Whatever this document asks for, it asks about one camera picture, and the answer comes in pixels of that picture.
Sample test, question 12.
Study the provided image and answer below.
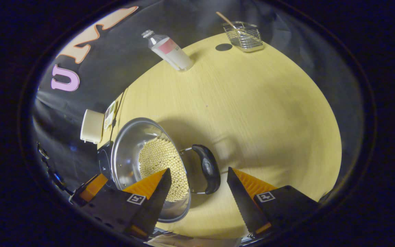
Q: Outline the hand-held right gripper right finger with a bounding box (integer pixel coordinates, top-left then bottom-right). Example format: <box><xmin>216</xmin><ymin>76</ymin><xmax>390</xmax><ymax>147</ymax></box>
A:
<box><xmin>227</xmin><ymin>167</ymin><xmax>320</xmax><ymax>239</ymax></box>

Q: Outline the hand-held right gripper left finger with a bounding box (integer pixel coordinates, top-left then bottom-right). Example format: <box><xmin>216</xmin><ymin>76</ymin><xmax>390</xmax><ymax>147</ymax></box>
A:
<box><xmin>81</xmin><ymin>168</ymin><xmax>172</xmax><ymax>240</ymax></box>

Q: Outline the black induction cooktop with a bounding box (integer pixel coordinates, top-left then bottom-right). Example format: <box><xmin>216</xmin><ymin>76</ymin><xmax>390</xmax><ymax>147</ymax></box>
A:
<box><xmin>97</xmin><ymin>141</ymin><xmax>116</xmax><ymax>187</ymax></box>

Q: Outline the steel pot with black handles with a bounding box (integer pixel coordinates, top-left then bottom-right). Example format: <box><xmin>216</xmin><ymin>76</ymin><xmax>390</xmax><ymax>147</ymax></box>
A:
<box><xmin>111</xmin><ymin>117</ymin><xmax>221</xmax><ymax>223</ymax></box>

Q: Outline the white divided plate of beans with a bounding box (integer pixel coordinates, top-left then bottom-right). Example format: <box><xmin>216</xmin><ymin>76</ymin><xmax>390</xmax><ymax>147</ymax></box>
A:
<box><xmin>103</xmin><ymin>101</ymin><xmax>117</xmax><ymax>131</ymax></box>

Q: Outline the clear bottle with red label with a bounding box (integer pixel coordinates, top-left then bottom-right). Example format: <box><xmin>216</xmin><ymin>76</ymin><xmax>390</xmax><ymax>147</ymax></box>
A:
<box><xmin>141</xmin><ymin>30</ymin><xmax>194</xmax><ymax>72</ymax></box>

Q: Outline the wooden stick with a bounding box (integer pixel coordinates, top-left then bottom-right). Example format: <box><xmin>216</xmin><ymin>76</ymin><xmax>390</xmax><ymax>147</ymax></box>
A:
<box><xmin>216</xmin><ymin>11</ymin><xmax>237</xmax><ymax>30</ymax></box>

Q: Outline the black power cable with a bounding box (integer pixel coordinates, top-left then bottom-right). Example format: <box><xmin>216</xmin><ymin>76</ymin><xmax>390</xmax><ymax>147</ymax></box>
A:
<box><xmin>110</xmin><ymin>87</ymin><xmax>128</xmax><ymax>138</ymax></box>

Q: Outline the clear wire basket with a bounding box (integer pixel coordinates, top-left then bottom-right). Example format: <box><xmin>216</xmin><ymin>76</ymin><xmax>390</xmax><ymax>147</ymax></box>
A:
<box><xmin>223</xmin><ymin>21</ymin><xmax>264</xmax><ymax>52</ymax></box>

